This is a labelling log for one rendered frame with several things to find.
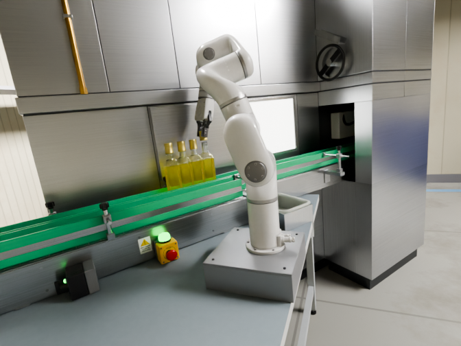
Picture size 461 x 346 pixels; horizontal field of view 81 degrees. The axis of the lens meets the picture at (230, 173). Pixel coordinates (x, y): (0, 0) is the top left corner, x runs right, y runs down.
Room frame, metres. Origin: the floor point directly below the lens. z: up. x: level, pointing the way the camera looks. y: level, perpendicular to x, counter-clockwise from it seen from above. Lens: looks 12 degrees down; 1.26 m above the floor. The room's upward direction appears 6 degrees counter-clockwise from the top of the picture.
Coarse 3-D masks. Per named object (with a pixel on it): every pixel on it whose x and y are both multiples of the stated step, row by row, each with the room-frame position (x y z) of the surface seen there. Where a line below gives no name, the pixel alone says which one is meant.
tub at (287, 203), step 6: (282, 198) 1.29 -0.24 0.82; (288, 198) 1.25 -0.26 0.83; (294, 198) 1.22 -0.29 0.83; (300, 198) 1.19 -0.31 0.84; (282, 204) 1.29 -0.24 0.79; (288, 204) 1.25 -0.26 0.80; (294, 204) 1.21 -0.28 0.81; (300, 204) 1.18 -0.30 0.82; (306, 204) 1.11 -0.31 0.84; (282, 210) 1.07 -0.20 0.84; (288, 210) 1.06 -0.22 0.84
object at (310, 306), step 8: (312, 240) 1.44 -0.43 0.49; (312, 248) 1.43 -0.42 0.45; (312, 256) 1.43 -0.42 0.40; (312, 264) 1.43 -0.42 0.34; (312, 272) 1.43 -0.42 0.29; (312, 280) 1.43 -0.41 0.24; (312, 288) 1.41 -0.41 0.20; (312, 296) 1.37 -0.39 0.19; (312, 304) 1.44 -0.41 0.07; (304, 312) 1.23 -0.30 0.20; (312, 312) 1.44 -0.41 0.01; (304, 320) 1.18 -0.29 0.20; (304, 328) 1.13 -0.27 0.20; (304, 336) 1.08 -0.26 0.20; (304, 344) 1.04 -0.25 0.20
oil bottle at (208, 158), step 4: (204, 152) 1.25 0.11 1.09; (208, 152) 1.25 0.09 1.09; (204, 156) 1.23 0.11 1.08; (208, 156) 1.24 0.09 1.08; (212, 156) 1.25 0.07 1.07; (204, 160) 1.22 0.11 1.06; (208, 160) 1.23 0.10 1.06; (212, 160) 1.24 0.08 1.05; (204, 164) 1.22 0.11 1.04; (208, 164) 1.23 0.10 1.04; (212, 164) 1.24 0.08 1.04; (204, 168) 1.22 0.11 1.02; (208, 168) 1.23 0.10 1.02; (212, 168) 1.24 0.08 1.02; (204, 172) 1.23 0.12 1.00; (208, 172) 1.23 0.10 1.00; (212, 172) 1.24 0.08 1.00; (208, 176) 1.23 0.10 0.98; (212, 176) 1.24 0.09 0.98; (208, 180) 1.23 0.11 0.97
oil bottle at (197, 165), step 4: (192, 156) 1.21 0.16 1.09; (196, 156) 1.21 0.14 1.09; (200, 156) 1.22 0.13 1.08; (192, 160) 1.19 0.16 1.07; (196, 160) 1.20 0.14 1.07; (200, 160) 1.21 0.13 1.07; (192, 164) 1.19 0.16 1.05; (196, 164) 1.20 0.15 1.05; (200, 164) 1.21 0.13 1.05; (196, 168) 1.20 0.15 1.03; (200, 168) 1.21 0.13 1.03; (196, 172) 1.20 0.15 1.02; (200, 172) 1.21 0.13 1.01; (196, 176) 1.19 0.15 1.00; (200, 176) 1.20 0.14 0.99; (204, 176) 1.21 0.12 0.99; (196, 180) 1.19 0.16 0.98; (200, 180) 1.20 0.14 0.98; (204, 180) 1.21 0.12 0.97
